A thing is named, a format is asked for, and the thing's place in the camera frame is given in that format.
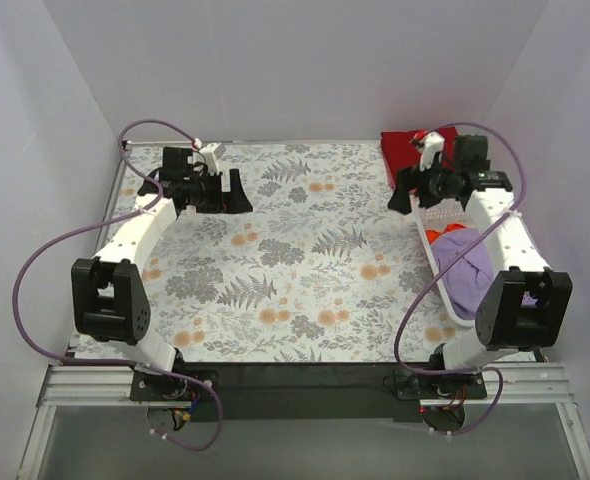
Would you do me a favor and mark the dark red t shirt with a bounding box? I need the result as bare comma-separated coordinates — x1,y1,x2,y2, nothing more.
380,127,458,189

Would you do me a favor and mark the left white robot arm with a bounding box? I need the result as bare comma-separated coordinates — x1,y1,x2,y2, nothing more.
71,143,253,400

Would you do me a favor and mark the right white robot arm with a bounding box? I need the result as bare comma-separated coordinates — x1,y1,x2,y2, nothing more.
388,130,573,398

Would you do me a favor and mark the white plastic laundry basket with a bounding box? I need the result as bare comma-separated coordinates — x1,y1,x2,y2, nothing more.
411,197,477,329

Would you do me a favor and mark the orange garment in basket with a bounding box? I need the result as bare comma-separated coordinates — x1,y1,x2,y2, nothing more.
425,223,467,244

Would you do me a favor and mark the lavender t shirt in basket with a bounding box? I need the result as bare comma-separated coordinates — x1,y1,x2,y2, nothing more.
432,229,495,320

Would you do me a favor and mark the floral patterned table cloth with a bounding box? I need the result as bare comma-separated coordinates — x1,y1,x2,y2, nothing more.
73,141,537,364

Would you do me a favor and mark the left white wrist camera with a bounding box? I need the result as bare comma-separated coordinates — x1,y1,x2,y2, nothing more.
196,143,226,174

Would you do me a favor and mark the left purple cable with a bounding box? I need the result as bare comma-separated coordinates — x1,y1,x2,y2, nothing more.
12,118,225,451

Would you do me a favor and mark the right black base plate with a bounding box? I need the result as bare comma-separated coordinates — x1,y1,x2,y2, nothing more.
382,368,487,401

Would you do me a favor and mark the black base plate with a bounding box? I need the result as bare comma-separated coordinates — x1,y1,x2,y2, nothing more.
129,369,220,402
382,368,487,401

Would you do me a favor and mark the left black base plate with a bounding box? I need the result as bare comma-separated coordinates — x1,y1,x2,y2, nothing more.
129,369,220,402

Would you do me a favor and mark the aluminium frame rail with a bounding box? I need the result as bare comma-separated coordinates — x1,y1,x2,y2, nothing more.
18,362,590,479

